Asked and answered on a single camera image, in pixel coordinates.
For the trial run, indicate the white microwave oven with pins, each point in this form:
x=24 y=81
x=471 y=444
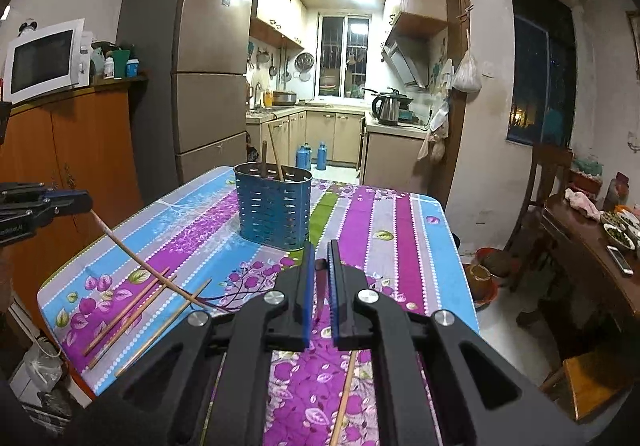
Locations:
x=43 y=60

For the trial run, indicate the worn wooden chopstick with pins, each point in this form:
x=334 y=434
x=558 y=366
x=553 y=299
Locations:
x=104 y=332

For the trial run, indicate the short bamboo chopstick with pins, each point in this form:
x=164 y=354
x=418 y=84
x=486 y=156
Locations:
x=152 y=339

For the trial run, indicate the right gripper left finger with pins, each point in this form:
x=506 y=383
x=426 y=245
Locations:
x=291 y=329

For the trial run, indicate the long thin bamboo chopstick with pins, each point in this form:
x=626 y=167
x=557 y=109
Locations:
x=275 y=154

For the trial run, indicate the silver refrigerator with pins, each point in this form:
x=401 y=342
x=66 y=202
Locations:
x=191 y=116

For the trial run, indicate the framed wall picture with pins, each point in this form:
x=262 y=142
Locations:
x=633 y=18

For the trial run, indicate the kitchen window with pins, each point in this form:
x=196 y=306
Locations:
x=342 y=55

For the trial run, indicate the green-ended wooden chopstick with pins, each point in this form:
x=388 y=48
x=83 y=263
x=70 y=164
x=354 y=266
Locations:
x=336 y=432

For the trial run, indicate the reddish wooden chopstick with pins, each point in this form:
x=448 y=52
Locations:
x=321 y=270

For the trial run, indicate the dark blue window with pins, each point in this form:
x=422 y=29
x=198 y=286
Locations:
x=545 y=73

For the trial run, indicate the white smartphone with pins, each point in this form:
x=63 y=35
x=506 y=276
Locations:
x=620 y=260

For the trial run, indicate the hanging white plastic bag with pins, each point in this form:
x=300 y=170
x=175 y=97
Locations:
x=467 y=78

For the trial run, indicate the range hood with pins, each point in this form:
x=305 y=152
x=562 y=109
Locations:
x=410 y=59

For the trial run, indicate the dark wooden side table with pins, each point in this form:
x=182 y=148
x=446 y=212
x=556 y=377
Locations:
x=581 y=247

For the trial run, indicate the light wooden chopstick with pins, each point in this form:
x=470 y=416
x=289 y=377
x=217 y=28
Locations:
x=129 y=321

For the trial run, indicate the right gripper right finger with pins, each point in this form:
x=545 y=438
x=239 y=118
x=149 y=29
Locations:
x=350 y=330

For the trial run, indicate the blue perforated utensil holder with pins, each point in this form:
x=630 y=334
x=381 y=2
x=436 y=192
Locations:
x=273 y=212

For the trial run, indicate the blue thermos bottle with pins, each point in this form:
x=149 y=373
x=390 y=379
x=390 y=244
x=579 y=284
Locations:
x=303 y=157
x=321 y=157

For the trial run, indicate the orange wooden cabinet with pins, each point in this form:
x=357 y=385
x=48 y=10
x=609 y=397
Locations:
x=73 y=140

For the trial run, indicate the steel electric kettle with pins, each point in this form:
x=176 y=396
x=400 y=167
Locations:
x=385 y=109

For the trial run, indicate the blue lidded jar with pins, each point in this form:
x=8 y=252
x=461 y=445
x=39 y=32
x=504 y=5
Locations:
x=132 y=68

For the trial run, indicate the brown wooden chopstick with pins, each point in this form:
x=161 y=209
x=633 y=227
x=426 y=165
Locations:
x=263 y=159

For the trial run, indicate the upper kitchen wall cabinet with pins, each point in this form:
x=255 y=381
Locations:
x=418 y=19

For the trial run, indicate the wooden chair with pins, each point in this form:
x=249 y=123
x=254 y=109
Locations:
x=548 y=172

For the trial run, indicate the floral striped tablecloth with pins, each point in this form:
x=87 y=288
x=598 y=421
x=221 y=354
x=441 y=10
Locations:
x=248 y=309

